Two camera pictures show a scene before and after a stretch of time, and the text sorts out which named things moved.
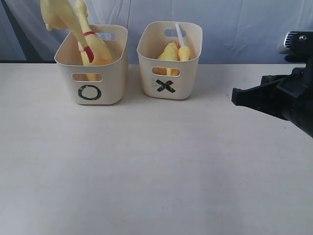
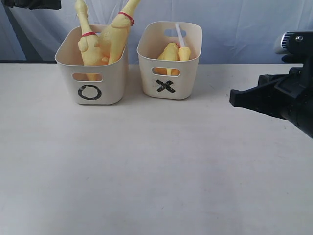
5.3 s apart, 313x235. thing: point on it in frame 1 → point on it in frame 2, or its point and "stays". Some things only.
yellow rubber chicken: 63,14 → 112,42
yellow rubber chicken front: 102,56 stays
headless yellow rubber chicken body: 171,52 stays
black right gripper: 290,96 stays
